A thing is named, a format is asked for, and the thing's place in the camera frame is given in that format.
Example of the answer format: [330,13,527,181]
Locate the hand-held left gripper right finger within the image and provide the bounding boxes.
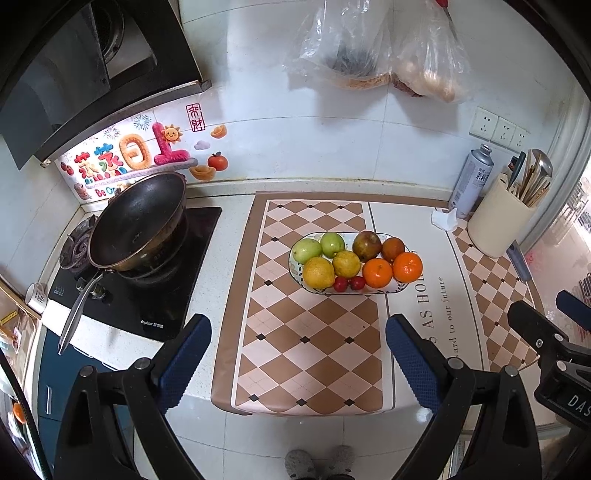
[385,314,541,480]

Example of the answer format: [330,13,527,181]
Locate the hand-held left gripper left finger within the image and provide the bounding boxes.
[53,314,213,480]

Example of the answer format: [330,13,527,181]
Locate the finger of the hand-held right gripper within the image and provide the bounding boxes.
[507,300,591,370]
[555,290,591,321]

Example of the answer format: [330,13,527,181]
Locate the floral ceramic plate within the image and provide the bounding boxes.
[289,232,419,296]

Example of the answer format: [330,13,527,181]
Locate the orange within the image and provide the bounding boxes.
[392,251,424,284]
[362,258,393,288]

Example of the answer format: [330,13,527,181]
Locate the small red-brown apple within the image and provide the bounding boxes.
[381,237,406,261]

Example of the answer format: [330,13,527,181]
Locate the small yellow lemon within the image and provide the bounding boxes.
[332,250,362,279]

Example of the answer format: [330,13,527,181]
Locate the large red-brown apple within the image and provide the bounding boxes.
[353,231,383,263]

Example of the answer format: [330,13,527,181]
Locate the large yellow lemon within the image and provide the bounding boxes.
[302,257,336,290]

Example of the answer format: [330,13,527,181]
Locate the grey knife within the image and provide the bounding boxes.
[505,244,532,283]

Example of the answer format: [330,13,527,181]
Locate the black gas stove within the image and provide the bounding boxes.
[48,205,223,342]

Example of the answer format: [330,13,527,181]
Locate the beige utensil holder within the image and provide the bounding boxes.
[467,173,539,258]

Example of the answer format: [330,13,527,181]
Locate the brown checkered mat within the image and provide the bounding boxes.
[211,191,397,416]

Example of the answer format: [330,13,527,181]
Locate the grey slipper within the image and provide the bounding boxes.
[285,450,317,480]
[325,445,356,480]

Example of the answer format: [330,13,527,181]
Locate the bundle of chopsticks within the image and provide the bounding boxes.
[519,152,552,208]

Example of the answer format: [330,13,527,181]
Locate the blue cabinet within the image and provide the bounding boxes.
[34,330,139,462]

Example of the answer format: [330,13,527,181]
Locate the white cloth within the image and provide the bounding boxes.
[41,298,81,335]

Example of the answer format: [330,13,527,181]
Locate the metal spoon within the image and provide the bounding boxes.
[529,148,554,181]

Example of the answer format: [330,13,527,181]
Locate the black wok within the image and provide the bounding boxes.
[58,172,189,355]

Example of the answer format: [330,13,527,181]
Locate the iron burner grate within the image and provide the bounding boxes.
[59,217,100,271]

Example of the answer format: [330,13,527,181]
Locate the silver spray can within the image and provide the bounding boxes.
[448,144,496,220]

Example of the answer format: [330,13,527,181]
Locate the white cup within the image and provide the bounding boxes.
[25,282,48,311]

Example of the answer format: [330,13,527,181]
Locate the clear plastic bag pale contents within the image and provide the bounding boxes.
[390,0,472,104]

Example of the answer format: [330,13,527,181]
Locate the black range hood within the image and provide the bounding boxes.
[0,0,212,171]

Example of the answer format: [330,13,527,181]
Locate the clear plastic bag dark contents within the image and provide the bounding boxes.
[284,0,398,90]

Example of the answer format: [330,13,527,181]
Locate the dark utensil handles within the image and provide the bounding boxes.
[507,151,527,190]

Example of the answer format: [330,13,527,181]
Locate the colourful wall sticker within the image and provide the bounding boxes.
[54,104,229,201]

